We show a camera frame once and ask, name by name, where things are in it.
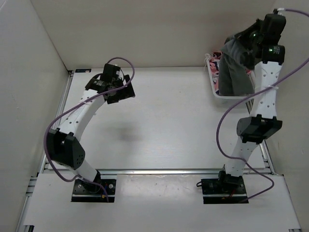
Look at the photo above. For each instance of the pink patterned shorts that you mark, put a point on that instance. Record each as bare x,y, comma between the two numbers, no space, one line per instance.
214,67

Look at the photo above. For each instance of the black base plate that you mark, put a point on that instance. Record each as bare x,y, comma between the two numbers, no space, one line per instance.
83,192
214,193

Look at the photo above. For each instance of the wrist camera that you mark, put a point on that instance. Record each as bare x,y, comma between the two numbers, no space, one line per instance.
110,73
273,26

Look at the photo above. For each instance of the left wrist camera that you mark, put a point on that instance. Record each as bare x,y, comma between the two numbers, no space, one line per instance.
110,73

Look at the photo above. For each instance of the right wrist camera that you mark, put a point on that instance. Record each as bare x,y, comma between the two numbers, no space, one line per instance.
273,26

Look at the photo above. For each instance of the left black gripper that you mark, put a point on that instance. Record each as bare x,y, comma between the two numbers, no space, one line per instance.
126,92

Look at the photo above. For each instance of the grey shorts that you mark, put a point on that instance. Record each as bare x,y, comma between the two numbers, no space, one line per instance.
233,79

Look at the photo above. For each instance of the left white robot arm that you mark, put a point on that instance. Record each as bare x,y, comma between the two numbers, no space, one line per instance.
62,138

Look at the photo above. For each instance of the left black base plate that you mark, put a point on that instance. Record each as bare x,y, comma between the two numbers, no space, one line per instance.
83,192

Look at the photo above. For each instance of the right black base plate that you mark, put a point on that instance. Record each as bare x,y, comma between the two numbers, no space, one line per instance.
214,193

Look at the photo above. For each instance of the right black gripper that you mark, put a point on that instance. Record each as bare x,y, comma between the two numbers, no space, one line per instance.
241,36

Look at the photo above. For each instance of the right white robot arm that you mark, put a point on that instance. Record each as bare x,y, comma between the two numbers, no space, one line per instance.
262,122

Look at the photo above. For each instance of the white plastic basket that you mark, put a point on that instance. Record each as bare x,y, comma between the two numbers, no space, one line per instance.
220,100

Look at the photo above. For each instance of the black corner label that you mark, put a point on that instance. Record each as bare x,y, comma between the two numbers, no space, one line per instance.
83,70

